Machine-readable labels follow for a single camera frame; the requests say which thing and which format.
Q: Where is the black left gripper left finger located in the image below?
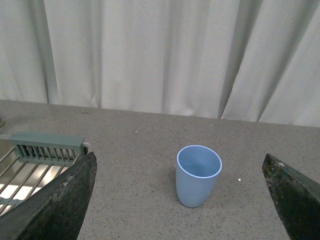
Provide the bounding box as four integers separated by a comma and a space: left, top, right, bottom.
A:
0, 152, 97, 240

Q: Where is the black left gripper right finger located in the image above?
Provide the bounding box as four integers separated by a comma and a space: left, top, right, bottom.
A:
262, 153, 320, 240

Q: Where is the blue plastic cup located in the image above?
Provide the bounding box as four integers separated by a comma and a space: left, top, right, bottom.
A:
175, 145, 223, 208

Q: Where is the green dish drying rack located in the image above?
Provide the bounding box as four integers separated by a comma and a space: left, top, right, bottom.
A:
0, 131, 91, 215

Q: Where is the white curtain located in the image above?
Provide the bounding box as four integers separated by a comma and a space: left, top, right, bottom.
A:
0, 0, 320, 127

